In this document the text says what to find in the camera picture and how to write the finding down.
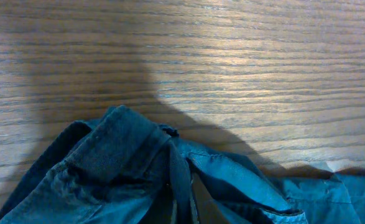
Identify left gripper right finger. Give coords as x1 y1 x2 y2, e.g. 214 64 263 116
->
192 173 229 224

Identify navy blue shorts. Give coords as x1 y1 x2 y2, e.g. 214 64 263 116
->
0 106 365 223

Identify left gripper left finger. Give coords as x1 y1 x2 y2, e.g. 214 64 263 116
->
139 186 177 224

